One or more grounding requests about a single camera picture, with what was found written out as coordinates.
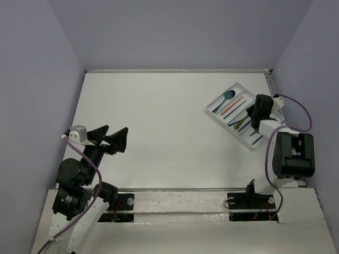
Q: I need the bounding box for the iridescent blue fork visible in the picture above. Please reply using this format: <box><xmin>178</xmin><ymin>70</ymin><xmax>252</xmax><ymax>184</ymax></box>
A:
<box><xmin>238</xmin><ymin>120</ymin><xmax>251</xmax><ymax>132</ymax></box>

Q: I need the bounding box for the orange chopstick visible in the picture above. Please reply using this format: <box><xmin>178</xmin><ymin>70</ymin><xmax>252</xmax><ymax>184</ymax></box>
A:
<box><xmin>221</xmin><ymin>96</ymin><xmax>244</xmax><ymax>116</ymax></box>

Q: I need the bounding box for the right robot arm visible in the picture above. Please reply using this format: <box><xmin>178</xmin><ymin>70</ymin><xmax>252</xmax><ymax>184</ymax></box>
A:
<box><xmin>244</xmin><ymin>94</ymin><xmax>316</xmax><ymax>207</ymax></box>

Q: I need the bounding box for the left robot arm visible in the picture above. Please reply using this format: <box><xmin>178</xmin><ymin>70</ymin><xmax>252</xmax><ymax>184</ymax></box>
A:
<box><xmin>39</xmin><ymin>125</ymin><xmax>128</xmax><ymax>253</ymax></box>

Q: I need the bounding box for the dark blue knife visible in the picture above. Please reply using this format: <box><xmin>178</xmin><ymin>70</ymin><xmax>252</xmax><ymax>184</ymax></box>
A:
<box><xmin>252</xmin><ymin>135</ymin><xmax>264</xmax><ymax>146</ymax></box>

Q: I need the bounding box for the white divided cutlery tray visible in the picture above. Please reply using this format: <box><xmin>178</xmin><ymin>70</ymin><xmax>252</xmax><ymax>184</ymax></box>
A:
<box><xmin>207</xmin><ymin>83</ymin><xmax>266</xmax><ymax>150</ymax></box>

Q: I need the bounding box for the teal plastic spoon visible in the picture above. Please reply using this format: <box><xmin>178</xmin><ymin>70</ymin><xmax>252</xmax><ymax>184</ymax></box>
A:
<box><xmin>212</xmin><ymin>91</ymin><xmax>233</xmax><ymax>113</ymax></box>

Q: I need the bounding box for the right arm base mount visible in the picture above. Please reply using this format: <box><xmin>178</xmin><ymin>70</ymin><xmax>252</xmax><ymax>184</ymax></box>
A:
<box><xmin>223</xmin><ymin>192</ymin><xmax>278</xmax><ymax>222</ymax></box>

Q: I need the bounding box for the gold ornate fork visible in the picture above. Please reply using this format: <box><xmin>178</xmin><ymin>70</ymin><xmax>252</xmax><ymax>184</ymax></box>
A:
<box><xmin>234</xmin><ymin>115</ymin><xmax>250</xmax><ymax>130</ymax></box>

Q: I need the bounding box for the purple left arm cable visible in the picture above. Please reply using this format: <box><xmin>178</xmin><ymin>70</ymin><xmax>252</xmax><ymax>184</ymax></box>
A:
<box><xmin>35</xmin><ymin>134</ymin><xmax>103</xmax><ymax>254</ymax></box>

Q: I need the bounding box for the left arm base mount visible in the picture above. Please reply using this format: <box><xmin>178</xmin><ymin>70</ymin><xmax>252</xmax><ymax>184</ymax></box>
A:
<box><xmin>98</xmin><ymin>193</ymin><xmax>135</xmax><ymax>223</ymax></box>

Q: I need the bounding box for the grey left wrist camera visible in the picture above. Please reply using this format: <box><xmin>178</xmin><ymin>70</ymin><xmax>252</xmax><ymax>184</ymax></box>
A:
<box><xmin>61</xmin><ymin>125</ymin><xmax>88</xmax><ymax>144</ymax></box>

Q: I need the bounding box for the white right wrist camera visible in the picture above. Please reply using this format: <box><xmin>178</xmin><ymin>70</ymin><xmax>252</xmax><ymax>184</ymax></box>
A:
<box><xmin>272</xmin><ymin>94</ymin><xmax>285</xmax><ymax>112</ymax></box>

